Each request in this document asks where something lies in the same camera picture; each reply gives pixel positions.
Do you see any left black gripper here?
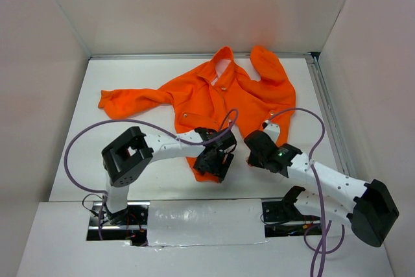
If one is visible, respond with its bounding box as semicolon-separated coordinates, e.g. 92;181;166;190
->
193;149;233;182

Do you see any orange zip-up jacket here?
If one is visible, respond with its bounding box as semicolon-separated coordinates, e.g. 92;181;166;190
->
98;45;296;184

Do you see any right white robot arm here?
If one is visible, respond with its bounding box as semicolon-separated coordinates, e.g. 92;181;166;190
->
244;130;399;247

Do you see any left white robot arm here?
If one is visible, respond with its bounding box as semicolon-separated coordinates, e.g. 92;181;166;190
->
102;126;237;224

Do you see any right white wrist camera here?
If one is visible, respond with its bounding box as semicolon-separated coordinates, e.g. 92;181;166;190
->
262;120;281;143

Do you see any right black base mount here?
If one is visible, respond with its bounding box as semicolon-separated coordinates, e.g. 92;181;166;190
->
260;186;322;238

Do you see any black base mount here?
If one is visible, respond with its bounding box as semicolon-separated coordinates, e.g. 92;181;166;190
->
81;193;149;247
260;186;322;238

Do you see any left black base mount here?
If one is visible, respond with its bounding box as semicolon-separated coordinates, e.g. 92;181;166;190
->
81;193;149;247

